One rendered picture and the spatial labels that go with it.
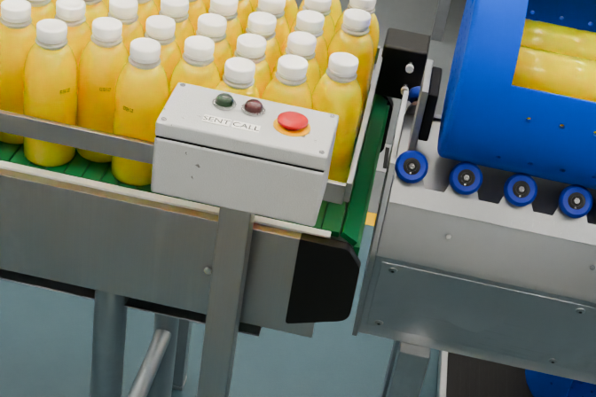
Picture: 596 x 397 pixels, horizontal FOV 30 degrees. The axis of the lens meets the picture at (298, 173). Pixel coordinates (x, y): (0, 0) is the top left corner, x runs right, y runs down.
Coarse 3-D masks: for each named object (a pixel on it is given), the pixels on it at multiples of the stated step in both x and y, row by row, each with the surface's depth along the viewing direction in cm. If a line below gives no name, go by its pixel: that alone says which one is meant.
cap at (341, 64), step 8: (336, 56) 146; (344, 56) 146; (352, 56) 146; (328, 64) 146; (336, 64) 144; (344, 64) 144; (352, 64) 145; (336, 72) 145; (344, 72) 144; (352, 72) 145
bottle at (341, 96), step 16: (320, 80) 147; (336, 80) 145; (352, 80) 146; (320, 96) 146; (336, 96) 145; (352, 96) 146; (336, 112) 146; (352, 112) 147; (352, 128) 149; (336, 144) 149; (352, 144) 151; (336, 160) 150; (336, 176) 152
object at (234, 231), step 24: (240, 216) 135; (216, 240) 138; (240, 240) 137; (216, 264) 140; (240, 264) 139; (216, 288) 142; (240, 288) 141; (216, 312) 144; (240, 312) 148; (216, 336) 146; (216, 360) 148; (216, 384) 150
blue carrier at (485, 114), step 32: (480, 0) 140; (512, 0) 140; (544, 0) 159; (576, 0) 158; (480, 32) 138; (512, 32) 138; (480, 64) 138; (512, 64) 138; (448, 96) 156; (480, 96) 140; (512, 96) 139; (544, 96) 139; (448, 128) 144; (480, 128) 142; (512, 128) 141; (544, 128) 140; (576, 128) 140; (480, 160) 149; (512, 160) 146; (544, 160) 145; (576, 160) 143
